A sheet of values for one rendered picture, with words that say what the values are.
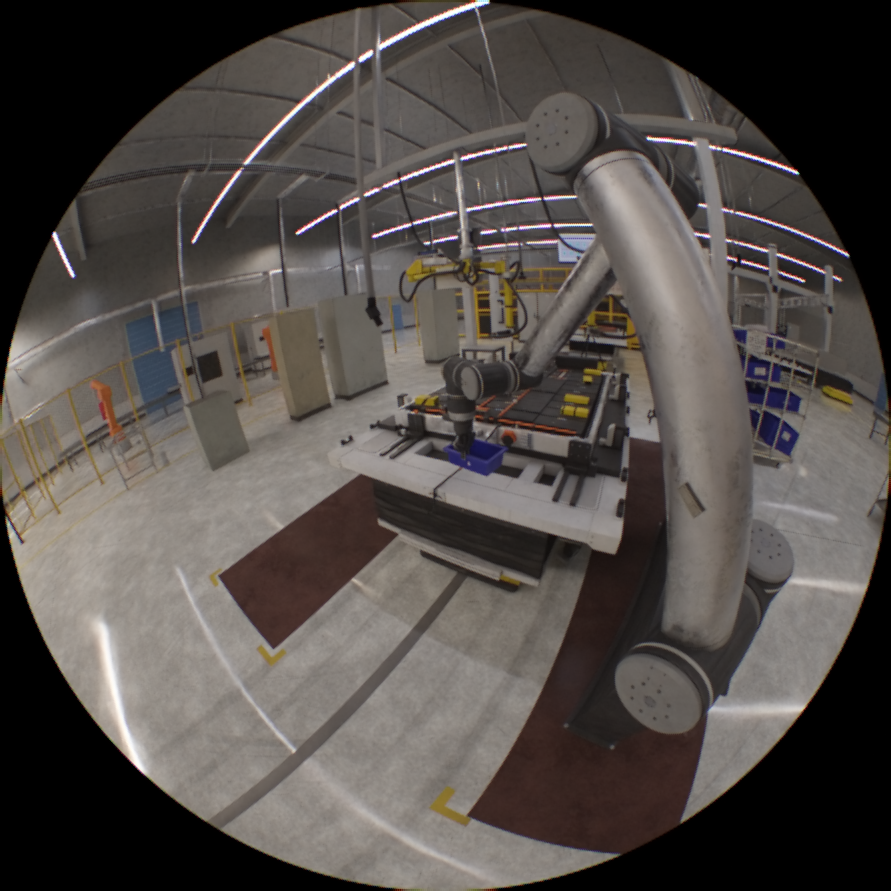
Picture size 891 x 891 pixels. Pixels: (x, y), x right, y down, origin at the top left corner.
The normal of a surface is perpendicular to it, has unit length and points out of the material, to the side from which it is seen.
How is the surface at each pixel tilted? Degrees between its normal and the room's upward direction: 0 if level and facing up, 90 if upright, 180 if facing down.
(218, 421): 90
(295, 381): 90
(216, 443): 90
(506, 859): 0
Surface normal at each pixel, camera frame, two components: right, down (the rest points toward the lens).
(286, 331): 0.84, 0.18
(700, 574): -0.78, 0.24
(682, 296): -0.64, 0.21
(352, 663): -0.08, -0.89
